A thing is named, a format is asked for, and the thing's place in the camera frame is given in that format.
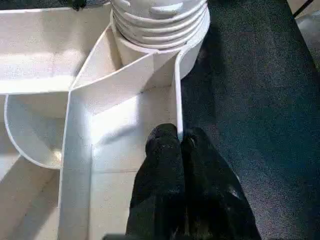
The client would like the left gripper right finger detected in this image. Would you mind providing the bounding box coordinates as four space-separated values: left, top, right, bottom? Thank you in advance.
182 127 262 240

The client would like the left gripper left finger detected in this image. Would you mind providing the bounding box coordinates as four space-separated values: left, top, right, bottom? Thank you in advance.
125 123 186 240

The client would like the white plastic table leg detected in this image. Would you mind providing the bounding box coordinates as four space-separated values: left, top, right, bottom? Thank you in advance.
110 0 210 50

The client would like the black work mat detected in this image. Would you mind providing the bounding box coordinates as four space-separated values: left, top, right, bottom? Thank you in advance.
0 0 320 240

